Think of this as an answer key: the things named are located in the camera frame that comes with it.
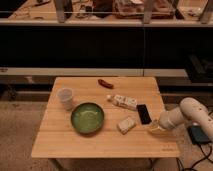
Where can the green bowl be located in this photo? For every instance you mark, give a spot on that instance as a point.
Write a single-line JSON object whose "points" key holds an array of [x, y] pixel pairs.
{"points": [[87, 118]]}

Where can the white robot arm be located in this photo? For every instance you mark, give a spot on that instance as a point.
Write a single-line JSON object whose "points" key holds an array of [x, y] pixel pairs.
{"points": [[188, 109]]}

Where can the beige sponge block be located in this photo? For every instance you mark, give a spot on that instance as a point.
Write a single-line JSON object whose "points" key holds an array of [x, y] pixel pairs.
{"points": [[126, 125]]}

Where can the black eraser block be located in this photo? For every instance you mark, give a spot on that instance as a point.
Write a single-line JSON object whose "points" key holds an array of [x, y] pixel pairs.
{"points": [[143, 114]]}

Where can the white plastic bottle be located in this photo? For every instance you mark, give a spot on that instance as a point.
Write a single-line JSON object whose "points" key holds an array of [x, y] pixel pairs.
{"points": [[122, 101]]}

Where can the wooden table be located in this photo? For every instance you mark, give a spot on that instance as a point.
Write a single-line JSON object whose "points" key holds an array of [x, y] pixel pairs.
{"points": [[56, 137]]}

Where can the red sausage toy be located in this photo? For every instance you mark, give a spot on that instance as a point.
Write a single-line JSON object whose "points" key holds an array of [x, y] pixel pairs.
{"points": [[105, 84]]}

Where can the clear plastic cup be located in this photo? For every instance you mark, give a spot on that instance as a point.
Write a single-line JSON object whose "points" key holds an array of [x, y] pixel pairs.
{"points": [[65, 97]]}

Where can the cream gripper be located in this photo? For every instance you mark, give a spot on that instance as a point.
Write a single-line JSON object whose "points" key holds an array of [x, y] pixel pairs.
{"points": [[155, 128]]}

